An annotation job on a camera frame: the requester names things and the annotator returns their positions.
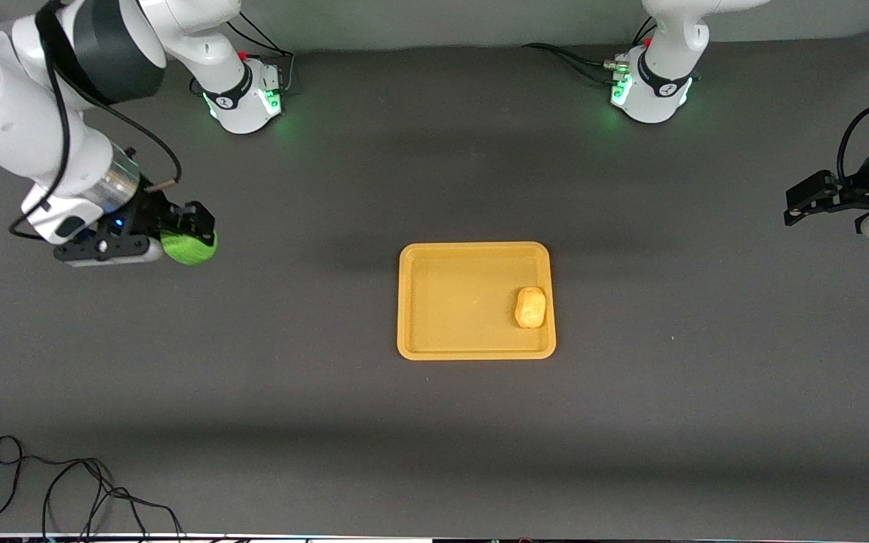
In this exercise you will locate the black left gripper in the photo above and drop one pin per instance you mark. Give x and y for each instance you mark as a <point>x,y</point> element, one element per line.
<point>859,189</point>

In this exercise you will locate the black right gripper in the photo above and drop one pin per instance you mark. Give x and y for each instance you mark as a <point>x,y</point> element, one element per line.
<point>149,212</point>

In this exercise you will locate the green apple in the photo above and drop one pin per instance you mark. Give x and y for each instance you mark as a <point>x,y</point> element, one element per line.
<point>189,253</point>

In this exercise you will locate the yellow-brown potato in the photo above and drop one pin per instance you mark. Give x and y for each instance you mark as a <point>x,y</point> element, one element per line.
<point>530,308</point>

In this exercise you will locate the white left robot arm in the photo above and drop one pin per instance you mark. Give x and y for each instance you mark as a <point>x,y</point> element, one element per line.
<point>657,105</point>

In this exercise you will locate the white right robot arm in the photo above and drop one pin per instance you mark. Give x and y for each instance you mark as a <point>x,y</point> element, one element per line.
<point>19,113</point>

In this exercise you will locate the yellow plastic tray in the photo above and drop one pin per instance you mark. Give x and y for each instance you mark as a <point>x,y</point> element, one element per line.
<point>457,317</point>

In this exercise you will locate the dark grey table mat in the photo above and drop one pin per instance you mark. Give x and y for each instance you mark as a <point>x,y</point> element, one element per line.
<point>434,437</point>

